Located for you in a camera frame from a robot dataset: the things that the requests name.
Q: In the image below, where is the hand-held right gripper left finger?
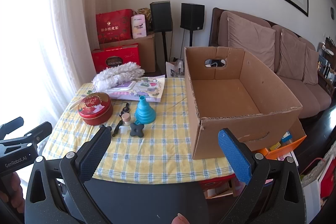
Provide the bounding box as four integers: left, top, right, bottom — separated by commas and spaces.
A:
25, 126, 112, 224

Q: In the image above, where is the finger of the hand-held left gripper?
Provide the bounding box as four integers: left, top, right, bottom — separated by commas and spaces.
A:
0, 122, 53, 155
0, 117, 25, 138

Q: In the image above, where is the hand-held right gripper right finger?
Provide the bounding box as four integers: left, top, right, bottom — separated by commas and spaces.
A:
218, 128, 307, 224

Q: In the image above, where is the brown cardboard box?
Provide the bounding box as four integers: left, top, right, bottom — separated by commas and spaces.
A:
184, 46, 303, 160

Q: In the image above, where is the small black tool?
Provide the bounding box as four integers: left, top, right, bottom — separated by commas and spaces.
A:
112, 120, 124, 137

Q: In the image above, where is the red round tin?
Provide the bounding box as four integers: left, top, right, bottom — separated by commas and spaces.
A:
78, 92, 114, 126

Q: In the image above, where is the cork stopper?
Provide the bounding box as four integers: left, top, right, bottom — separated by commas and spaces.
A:
119, 113, 132, 125

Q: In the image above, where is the dark star-shaped knob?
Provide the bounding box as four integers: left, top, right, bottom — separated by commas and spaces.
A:
129, 121, 146, 138

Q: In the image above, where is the blue collapsible funnel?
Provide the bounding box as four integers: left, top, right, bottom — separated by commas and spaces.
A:
135, 96, 157, 125

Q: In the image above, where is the person's left hand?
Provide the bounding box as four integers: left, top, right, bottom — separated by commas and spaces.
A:
0, 174, 22, 211

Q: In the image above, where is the person's right hand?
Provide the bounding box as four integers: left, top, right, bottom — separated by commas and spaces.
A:
172, 214, 189, 224

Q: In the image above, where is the orange box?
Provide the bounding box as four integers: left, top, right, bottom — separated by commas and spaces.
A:
256, 119, 307, 161

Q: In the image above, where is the yellow checked tablecloth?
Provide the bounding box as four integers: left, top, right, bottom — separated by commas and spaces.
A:
42, 77, 237, 184

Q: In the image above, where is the wet wipes pack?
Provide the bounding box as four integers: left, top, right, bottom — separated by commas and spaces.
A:
110, 81, 135, 93

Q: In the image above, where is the white woven bag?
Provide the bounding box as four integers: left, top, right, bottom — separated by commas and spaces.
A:
300, 158, 322, 205

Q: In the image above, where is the white fluffy duster head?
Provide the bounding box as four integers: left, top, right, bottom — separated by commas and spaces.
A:
92, 61, 146, 90

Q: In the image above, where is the printed plastic bag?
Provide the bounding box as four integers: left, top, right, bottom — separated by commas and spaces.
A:
106, 75, 166, 103

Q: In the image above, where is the brown sofa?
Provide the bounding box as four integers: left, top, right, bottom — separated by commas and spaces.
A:
209, 7, 332, 119

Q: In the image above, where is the red shopping bag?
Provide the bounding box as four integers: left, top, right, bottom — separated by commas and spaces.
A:
319, 161, 336, 198

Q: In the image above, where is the red gift box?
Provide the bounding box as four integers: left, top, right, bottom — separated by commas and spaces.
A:
91, 43, 141, 75

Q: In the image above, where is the white curtain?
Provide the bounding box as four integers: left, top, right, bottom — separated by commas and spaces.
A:
0, 0, 97, 114

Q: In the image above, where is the white paper bag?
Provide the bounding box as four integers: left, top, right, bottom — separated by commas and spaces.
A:
165, 57, 185, 77

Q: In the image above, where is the medium beige cushion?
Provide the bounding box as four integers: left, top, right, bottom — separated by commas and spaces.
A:
276, 29, 306, 80

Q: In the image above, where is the large brown carton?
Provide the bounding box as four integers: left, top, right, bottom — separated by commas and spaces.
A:
99, 34, 156, 73

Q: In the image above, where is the small beige cushion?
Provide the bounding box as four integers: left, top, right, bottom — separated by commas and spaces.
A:
302, 46, 319, 85

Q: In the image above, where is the large beige cushion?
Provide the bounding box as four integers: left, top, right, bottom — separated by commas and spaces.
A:
227, 11, 276, 71

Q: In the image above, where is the red gift bag gold print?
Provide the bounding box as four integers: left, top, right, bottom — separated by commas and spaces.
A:
96, 9, 133, 45

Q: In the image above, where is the dark wooden shelf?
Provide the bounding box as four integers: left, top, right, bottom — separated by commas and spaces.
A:
316, 38, 336, 96

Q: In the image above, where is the white pink packet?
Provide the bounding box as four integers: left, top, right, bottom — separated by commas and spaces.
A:
131, 14, 147, 39

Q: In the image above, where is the black speaker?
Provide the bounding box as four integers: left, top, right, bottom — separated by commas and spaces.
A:
180, 3, 205, 31
150, 1, 173, 33

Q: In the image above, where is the gold foil wrapping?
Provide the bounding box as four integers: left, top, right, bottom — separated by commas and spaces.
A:
138, 8, 153, 33

